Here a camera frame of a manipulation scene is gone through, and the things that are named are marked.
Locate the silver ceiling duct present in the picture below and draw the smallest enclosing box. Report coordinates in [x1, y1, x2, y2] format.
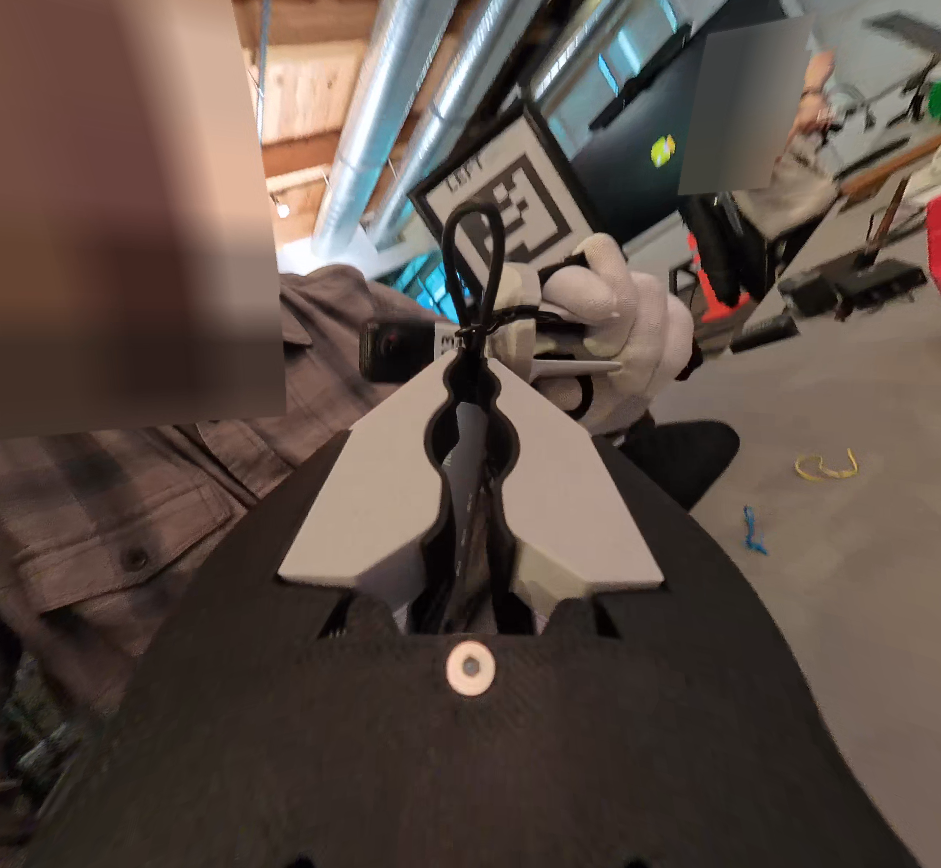
[312, 0, 486, 259]
[368, 0, 589, 246]

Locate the black quilted pad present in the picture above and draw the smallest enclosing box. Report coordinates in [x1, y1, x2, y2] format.
[621, 420, 741, 512]

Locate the black monitor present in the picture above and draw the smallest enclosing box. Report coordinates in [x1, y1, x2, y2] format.
[570, 16, 707, 241]

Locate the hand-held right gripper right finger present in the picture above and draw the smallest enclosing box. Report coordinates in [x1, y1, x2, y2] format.
[480, 357, 666, 637]

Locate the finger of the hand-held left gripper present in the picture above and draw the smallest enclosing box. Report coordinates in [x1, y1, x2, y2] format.
[485, 324, 626, 381]
[481, 264, 550, 316]

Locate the black bag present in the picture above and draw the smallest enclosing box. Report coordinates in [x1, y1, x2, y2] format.
[680, 192, 769, 307]

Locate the grey usb hub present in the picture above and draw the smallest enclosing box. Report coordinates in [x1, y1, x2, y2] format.
[434, 457, 516, 635]

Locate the background wooden desk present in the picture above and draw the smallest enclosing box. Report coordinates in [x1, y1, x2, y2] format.
[838, 133, 941, 202]

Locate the framed marker poster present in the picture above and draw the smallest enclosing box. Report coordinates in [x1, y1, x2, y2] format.
[408, 100, 600, 274]

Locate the black webcam bar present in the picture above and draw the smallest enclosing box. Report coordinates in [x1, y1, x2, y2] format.
[588, 23, 693, 133]

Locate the person's left hand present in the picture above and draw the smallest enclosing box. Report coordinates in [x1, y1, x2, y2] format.
[533, 232, 697, 437]

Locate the black multiport charger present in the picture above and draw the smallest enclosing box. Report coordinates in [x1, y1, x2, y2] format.
[834, 258, 927, 311]

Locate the orange traffic cone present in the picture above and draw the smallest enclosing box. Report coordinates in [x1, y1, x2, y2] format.
[687, 232, 752, 325]

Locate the yellow twist tie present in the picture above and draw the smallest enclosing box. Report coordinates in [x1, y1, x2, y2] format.
[794, 448, 860, 481]

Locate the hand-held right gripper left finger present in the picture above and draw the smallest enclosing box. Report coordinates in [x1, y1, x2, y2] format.
[277, 357, 462, 637]

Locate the small black battery pack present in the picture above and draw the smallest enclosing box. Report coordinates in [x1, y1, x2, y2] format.
[731, 313, 801, 355]

